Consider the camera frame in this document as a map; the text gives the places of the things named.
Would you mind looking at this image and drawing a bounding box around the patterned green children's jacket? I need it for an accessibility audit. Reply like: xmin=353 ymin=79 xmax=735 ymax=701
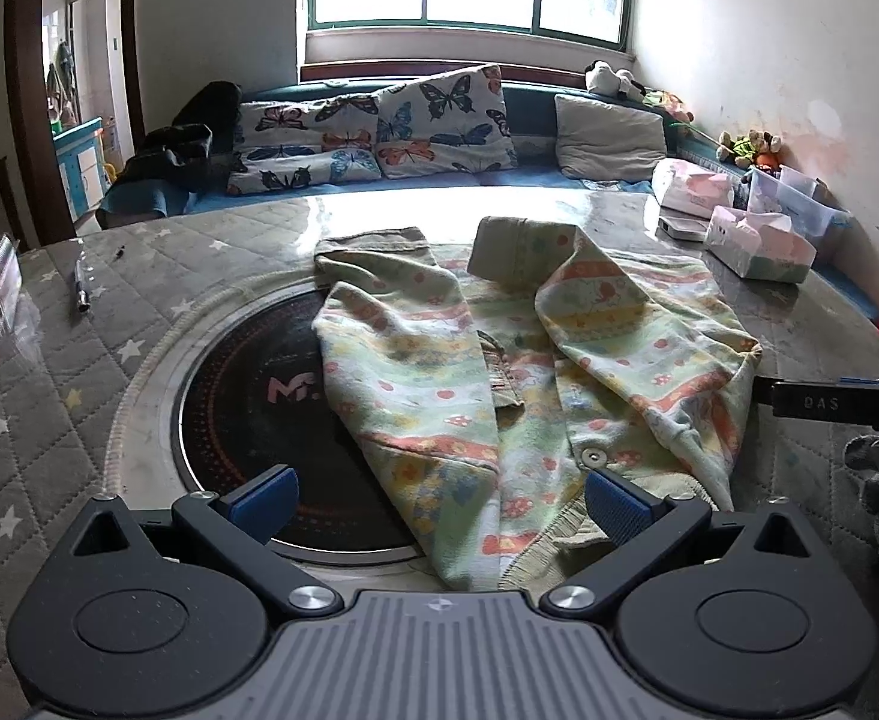
xmin=312 ymin=218 xmax=761 ymax=592

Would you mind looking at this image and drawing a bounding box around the black clothes pile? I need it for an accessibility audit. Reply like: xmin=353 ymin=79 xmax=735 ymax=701
xmin=117 ymin=80 xmax=242 ymax=190

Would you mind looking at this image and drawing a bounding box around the round black induction cooktop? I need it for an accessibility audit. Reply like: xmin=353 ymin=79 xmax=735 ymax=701
xmin=171 ymin=286 xmax=421 ymax=566

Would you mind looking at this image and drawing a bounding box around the front pink tissue pack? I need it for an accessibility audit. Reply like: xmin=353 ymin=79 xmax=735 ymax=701
xmin=704 ymin=206 xmax=817 ymax=284

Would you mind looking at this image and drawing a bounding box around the pink tissue pack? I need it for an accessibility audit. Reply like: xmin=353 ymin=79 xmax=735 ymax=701
xmin=651 ymin=158 xmax=734 ymax=220
xmin=704 ymin=206 xmax=817 ymax=284

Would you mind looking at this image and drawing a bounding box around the grey quilted star table mat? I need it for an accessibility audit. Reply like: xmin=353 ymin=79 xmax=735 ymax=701
xmin=0 ymin=187 xmax=879 ymax=718

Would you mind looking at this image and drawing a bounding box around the clear plastic storage bin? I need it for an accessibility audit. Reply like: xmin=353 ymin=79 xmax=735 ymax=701
xmin=747 ymin=169 xmax=853 ymax=265

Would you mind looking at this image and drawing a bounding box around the small flat grey box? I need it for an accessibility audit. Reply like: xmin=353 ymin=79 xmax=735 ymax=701
xmin=659 ymin=210 xmax=707 ymax=244

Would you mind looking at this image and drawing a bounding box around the black pen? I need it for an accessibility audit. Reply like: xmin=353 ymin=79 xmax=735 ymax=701
xmin=73 ymin=257 xmax=91 ymax=314

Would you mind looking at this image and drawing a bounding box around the small plush toys group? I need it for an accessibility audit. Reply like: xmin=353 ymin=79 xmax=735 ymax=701
xmin=716 ymin=128 xmax=782 ymax=174

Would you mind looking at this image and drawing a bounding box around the rear pink tissue pack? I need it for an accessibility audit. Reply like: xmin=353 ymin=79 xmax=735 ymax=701
xmin=651 ymin=158 xmax=734 ymax=220

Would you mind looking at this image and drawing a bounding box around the blue sofa bench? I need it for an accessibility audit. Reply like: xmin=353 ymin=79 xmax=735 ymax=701
xmin=97 ymin=78 xmax=879 ymax=324

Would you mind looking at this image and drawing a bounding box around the flat butterfly pillow stack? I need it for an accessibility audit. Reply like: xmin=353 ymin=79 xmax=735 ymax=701
xmin=226 ymin=94 xmax=382 ymax=195

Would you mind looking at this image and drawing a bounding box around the grey plain cushion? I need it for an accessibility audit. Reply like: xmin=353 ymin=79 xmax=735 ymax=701
xmin=555 ymin=94 xmax=667 ymax=182

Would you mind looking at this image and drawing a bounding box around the blue white cabinet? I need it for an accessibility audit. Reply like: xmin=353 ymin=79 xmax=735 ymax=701
xmin=52 ymin=117 xmax=109 ymax=221

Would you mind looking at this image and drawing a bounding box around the white plush toy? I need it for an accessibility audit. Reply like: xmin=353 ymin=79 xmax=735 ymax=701
xmin=584 ymin=60 xmax=646 ymax=103

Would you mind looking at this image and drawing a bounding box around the large butterfly pillow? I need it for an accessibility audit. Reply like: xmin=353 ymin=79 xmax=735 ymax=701
xmin=373 ymin=64 xmax=517 ymax=179

